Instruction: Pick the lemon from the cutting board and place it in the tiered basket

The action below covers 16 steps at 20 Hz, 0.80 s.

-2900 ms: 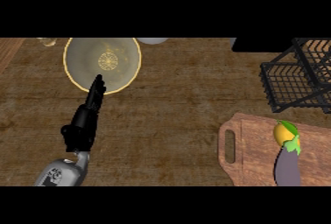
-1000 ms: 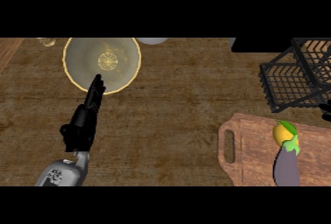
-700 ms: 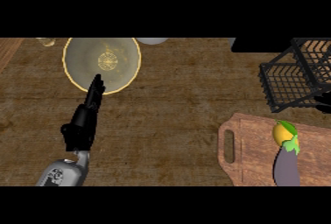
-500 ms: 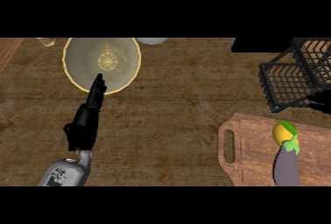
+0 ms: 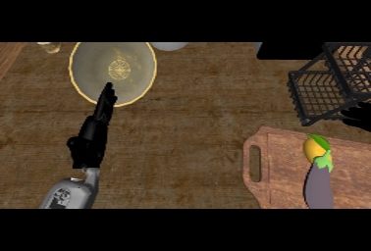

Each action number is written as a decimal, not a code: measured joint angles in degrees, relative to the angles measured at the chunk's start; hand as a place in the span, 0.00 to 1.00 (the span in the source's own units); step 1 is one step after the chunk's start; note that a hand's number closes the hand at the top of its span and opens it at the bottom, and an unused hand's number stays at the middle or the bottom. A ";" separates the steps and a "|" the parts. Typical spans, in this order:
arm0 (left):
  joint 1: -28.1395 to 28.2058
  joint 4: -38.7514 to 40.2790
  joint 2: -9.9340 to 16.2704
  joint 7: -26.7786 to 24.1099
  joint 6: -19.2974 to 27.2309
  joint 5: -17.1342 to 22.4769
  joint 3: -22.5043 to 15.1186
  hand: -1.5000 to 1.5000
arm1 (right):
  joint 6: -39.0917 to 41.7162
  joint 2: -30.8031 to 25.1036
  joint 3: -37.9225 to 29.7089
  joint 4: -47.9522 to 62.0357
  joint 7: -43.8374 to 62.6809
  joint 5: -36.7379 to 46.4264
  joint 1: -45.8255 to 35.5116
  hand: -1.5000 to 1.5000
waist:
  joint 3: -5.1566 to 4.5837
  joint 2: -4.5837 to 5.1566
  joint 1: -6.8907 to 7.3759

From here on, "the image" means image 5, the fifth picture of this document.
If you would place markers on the purple eggplant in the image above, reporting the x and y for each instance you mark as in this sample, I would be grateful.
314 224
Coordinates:
319 188

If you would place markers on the white rounded bowl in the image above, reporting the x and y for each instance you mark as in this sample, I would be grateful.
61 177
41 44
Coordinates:
168 45

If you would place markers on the pale glass jar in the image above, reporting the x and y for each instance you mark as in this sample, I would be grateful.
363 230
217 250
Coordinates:
50 46

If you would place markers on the brown wooden cutting board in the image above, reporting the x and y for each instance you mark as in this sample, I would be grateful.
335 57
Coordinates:
285 170

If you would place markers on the gold-rimmed grey plate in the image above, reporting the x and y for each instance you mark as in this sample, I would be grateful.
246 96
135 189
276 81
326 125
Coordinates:
121 70

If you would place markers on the black appliance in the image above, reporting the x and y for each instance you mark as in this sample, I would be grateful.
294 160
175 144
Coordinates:
291 50

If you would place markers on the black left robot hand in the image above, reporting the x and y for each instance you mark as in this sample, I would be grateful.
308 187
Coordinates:
92 137

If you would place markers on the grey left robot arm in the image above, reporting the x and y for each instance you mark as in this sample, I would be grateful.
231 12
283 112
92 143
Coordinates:
70 192

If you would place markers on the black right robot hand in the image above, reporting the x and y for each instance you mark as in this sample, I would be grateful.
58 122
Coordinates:
359 117

